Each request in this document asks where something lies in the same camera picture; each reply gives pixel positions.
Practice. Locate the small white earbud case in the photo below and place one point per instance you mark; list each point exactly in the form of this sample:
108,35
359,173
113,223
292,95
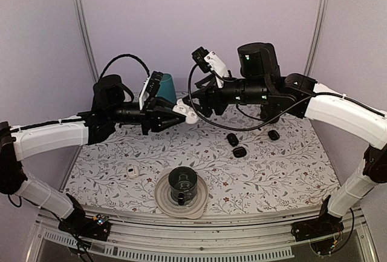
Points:
132,172

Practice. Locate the teal plastic cup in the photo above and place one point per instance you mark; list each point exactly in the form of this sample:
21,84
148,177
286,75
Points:
167,89

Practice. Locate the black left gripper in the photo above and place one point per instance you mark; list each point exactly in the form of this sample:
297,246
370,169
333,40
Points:
154,113

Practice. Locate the white earbuds charging case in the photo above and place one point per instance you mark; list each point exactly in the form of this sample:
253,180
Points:
187,111

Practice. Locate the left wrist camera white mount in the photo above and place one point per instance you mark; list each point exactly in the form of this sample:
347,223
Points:
150,88

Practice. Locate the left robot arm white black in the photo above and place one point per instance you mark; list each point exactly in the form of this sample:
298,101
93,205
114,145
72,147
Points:
21,142

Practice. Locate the dark green glass mug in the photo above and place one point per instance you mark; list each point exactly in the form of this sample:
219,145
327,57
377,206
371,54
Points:
183,182

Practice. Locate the black cylindrical object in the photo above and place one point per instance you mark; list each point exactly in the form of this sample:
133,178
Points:
273,135
232,139

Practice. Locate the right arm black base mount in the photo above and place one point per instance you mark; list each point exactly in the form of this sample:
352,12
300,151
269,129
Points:
324,224

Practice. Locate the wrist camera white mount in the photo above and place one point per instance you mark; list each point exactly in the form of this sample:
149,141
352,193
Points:
208,61
150,88

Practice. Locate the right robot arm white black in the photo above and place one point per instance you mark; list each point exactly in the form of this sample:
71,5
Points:
304,97

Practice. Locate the white floral table mat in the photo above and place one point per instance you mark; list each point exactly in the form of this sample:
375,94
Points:
289,173

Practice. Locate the aluminium frame post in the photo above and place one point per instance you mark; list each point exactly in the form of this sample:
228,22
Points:
83,26
317,31

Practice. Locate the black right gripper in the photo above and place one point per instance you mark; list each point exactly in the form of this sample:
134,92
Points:
205,95

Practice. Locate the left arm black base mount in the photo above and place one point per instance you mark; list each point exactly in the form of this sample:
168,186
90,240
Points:
98,227

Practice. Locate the black earbud case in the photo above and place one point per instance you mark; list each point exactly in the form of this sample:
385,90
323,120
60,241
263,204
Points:
239,152

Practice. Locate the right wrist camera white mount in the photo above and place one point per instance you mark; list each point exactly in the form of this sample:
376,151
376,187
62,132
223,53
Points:
208,61

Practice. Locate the aluminium front rail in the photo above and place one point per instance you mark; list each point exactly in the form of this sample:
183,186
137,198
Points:
239,237

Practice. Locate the beige round plate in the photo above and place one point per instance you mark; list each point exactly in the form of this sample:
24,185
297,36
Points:
192,210

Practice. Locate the right aluminium frame post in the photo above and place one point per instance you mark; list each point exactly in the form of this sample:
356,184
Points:
317,31

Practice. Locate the left aluminium frame post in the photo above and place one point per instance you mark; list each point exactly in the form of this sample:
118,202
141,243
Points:
83,26

